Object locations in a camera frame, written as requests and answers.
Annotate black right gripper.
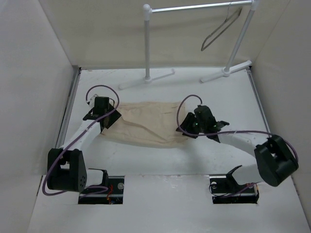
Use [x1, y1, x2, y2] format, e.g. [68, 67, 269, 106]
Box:
[176, 112, 207, 139]

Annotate beige trousers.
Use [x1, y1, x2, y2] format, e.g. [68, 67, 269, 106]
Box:
[102, 101, 188, 148]

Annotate grey wire hanger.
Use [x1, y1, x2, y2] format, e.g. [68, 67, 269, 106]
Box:
[201, 7, 242, 51]

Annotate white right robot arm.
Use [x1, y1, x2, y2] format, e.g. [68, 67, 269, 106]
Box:
[176, 105, 299, 192]

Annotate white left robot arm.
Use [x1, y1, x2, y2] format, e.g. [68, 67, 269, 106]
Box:
[43, 96, 121, 194]

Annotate white clothes rack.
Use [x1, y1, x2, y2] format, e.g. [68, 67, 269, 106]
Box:
[118, 0, 260, 90]

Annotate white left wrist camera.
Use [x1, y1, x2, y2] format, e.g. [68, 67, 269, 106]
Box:
[86, 94, 98, 108]

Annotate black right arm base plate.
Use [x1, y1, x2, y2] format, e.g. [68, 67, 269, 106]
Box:
[208, 175, 259, 204]

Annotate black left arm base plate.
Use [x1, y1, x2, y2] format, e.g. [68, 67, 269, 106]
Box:
[78, 176, 124, 205]

